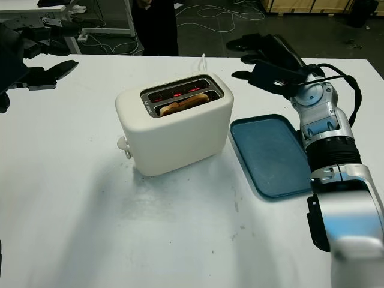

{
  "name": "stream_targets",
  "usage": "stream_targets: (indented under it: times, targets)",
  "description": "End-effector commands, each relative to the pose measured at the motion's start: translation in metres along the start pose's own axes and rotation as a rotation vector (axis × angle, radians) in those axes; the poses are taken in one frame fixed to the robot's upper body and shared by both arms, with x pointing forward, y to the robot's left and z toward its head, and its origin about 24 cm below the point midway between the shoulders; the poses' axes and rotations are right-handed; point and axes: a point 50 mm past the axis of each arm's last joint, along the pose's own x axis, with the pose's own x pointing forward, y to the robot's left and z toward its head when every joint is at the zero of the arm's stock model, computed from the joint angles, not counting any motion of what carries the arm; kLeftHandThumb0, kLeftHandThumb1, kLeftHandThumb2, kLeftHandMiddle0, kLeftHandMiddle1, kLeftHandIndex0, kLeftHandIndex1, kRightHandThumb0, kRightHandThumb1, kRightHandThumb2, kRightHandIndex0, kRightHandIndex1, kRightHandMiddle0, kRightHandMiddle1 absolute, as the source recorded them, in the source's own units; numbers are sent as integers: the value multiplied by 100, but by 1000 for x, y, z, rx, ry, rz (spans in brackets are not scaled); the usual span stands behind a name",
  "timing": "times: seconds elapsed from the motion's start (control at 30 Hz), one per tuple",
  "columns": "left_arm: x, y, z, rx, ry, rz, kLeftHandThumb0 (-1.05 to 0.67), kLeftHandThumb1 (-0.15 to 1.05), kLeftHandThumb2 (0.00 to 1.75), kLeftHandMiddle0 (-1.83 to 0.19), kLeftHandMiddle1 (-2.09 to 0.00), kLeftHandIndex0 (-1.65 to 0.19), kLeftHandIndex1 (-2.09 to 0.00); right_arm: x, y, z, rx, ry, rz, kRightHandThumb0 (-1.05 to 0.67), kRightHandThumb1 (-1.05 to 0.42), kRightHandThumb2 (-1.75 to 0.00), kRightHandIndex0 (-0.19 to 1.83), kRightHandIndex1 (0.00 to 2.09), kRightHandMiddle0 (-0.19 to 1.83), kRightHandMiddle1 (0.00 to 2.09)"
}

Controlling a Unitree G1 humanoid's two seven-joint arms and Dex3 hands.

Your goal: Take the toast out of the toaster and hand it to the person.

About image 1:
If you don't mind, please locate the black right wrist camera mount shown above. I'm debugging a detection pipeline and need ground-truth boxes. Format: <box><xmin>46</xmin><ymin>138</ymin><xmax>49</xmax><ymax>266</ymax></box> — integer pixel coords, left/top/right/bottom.
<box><xmin>250</xmin><ymin>61</ymin><xmax>307</xmax><ymax>97</ymax></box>

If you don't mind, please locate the wooden crate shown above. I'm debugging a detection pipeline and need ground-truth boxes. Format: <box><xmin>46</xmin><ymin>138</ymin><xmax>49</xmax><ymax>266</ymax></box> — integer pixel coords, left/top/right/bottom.
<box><xmin>260</xmin><ymin>0</ymin><xmax>350</xmax><ymax>14</ymax></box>

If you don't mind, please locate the blue plastic tray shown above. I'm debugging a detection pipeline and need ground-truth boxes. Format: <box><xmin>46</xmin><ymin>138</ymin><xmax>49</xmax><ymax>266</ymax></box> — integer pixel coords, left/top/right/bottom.
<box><xmin>229</xmin><ymin>113</ymin><xmax>313</xmax><ymax>201</ymax></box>

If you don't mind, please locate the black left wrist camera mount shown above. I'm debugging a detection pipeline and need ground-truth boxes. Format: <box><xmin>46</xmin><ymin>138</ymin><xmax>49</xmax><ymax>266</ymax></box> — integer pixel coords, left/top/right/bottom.
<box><xmin>0</xmin><ymin>38</ymin><xmax>31</xmax><ymax>114</ymax></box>

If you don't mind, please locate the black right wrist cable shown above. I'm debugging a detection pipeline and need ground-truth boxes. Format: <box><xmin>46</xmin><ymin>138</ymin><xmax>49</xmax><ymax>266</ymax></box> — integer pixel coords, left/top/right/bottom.
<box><xmin>299</xmin><ymin>62</ymin><xmax>365</xmax><ymax>130</ymax></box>

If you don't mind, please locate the white two-slot toaster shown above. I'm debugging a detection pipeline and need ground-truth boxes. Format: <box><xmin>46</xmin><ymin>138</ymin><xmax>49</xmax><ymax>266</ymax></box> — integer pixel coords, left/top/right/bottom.
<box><xmin>115</xmin><ymin>71</ymin><xmax>235</xmax><ymax>177</ymax></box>

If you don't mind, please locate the browned toast slice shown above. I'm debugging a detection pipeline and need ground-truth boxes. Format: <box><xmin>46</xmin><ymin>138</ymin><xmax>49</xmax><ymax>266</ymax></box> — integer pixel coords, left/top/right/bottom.
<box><xmin>159</xmin><ymin>92</ymin><xmax>210</xmax><ymax>117</ymax></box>

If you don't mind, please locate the person in black trousers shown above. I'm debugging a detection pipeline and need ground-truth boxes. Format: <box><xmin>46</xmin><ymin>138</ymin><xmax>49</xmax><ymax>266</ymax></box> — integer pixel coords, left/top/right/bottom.
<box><xmin>134</xmin><ymin>0</ymin><xmax>180</xmax><ymax>57</ymax></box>

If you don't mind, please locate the white toaster power cord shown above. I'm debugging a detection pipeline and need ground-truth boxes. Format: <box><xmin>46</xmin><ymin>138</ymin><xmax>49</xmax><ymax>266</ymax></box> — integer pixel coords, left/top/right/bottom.
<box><xmin>191</xmin><ymin>53</ymin><xmax>211</xmax><ymax>74</ymax></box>

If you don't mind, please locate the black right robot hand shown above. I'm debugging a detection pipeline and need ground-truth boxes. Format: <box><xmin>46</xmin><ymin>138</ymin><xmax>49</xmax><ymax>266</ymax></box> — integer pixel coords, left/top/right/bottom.
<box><xmin>226</xmin><ymin>33</ymin><xmax>307</xmax><ymax>80</ymax></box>

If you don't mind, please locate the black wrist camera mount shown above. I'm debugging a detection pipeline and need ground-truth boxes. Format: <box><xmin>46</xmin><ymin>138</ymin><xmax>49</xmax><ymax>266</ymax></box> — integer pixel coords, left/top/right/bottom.
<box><xmin>0</xmin><ymin>38</ymin><xmax>31</xmax><ymax>114</ymax></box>
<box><xmin>250</xmin><ymin>61</ymin><xmax>307</xmax><ymax>97</ymax></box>

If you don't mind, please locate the long white floor cable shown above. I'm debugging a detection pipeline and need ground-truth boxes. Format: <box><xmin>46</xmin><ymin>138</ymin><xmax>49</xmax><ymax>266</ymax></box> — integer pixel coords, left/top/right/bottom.
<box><xmin>175</xmin><ymin>5</ymin><xmax>266</xmax><ymax>34</ymax></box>

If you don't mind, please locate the black bin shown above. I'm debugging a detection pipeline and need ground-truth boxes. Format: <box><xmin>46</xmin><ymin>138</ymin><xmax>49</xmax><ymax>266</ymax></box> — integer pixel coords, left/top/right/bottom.
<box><xmin>347</xmin><ymin>0</ymin><xmax>380</xmax><ymax>28</ymax></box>

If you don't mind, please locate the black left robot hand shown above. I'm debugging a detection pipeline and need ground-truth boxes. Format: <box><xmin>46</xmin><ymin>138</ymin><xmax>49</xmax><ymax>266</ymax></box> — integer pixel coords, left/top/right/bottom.
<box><xmin>0</xmin><ymin>16</ymin><xmax>82</xmax><ymax>91</ymax></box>

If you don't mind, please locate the white metal-frame desk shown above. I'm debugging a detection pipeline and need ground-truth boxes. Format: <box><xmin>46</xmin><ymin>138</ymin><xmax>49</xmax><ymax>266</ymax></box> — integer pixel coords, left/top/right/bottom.
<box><xmin>0</xmin><ymin>0</ymin><xmax>136</xmax><ymax>55</ymax></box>

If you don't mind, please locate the thin white floor cable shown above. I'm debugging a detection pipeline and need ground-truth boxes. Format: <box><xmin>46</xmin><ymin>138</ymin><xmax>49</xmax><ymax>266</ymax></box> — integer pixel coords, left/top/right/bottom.
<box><xmin>88</xmin><ymin>32</ymin><xmax>143</xmax><ymax>56</ymax></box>

